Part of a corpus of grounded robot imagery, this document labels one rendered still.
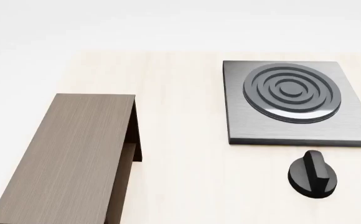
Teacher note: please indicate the black stove knob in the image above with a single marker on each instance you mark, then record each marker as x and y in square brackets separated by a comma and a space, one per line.
[311, 175]

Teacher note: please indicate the dark round stove burner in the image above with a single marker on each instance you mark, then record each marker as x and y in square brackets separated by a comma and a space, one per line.
[292, 92]

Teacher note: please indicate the grey metal stove plate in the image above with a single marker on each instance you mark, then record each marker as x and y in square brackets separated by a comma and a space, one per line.
[348, 126]

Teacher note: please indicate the brown wooden cabinet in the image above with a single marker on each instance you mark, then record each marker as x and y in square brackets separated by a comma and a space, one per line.
[62, 154]

